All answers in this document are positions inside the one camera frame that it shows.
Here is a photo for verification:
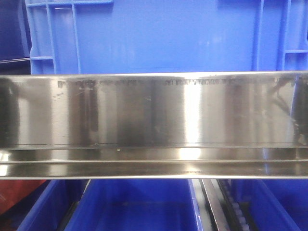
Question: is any blue lower left bin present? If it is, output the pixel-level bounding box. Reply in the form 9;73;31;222
16;179;89;231

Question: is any red lower left bin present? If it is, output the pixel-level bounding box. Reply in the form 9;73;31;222
0;180;45;214

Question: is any stainless steel shelf rail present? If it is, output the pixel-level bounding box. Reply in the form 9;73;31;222
0;71;308;180

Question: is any dark blue upper left crate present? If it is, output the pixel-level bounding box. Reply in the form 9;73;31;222
0;0;31;61

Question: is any blue bin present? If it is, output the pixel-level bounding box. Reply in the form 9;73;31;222
227;180;308;231
65;179;204;231
16;179;89;231

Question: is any steel roller track divider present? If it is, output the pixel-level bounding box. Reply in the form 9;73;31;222
192;179;258;231

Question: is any blue lower right bin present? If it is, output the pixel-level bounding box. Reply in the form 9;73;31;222
227;180;308;231

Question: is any blue lower middle bin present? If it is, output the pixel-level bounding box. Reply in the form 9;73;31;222
65;179;204;231

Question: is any blue upper shelf crate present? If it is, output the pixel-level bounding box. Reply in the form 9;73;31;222
25;0;308;74

